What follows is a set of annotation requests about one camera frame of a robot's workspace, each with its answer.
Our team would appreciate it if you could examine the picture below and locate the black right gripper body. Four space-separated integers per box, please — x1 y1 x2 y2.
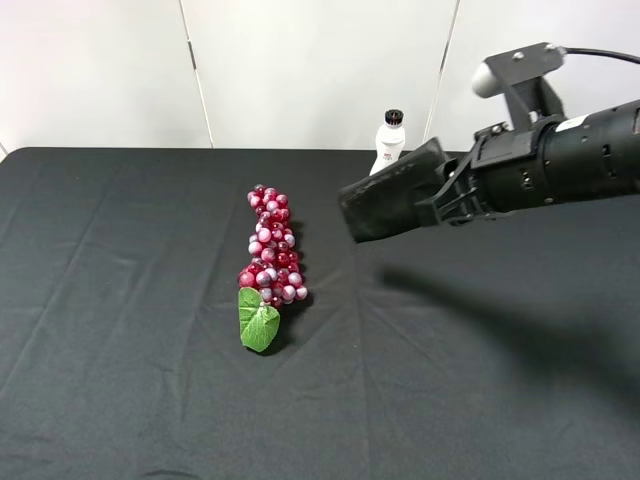
467 100 639 218

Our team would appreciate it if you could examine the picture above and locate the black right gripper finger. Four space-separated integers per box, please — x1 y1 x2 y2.
415 150 481 227

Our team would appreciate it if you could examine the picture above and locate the black glasses case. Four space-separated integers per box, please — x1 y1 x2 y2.
338 138 448 243

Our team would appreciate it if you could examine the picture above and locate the white bottle with black cap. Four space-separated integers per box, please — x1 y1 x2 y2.
369 109 406 175

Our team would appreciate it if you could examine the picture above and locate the red plastic grape bunch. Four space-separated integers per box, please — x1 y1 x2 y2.
237 184 309 353

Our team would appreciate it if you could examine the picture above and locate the black tablecloth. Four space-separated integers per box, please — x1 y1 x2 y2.
1 148 639 479

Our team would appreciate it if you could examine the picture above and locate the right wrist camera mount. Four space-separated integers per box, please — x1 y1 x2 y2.
471 42 566 131

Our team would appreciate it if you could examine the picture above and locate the black right camera cable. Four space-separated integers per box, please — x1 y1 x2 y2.
561 46 640 65

